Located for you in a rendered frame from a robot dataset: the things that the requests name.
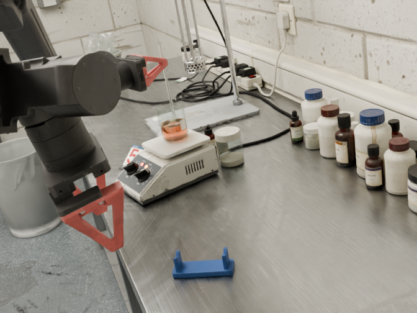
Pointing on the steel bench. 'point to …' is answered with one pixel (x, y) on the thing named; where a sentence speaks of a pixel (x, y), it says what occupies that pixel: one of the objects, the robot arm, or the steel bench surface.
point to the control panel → (138, 170)
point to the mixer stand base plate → (210, 114)
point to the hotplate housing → (176, 172)
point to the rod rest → (203, 267)
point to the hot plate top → (167, 150)
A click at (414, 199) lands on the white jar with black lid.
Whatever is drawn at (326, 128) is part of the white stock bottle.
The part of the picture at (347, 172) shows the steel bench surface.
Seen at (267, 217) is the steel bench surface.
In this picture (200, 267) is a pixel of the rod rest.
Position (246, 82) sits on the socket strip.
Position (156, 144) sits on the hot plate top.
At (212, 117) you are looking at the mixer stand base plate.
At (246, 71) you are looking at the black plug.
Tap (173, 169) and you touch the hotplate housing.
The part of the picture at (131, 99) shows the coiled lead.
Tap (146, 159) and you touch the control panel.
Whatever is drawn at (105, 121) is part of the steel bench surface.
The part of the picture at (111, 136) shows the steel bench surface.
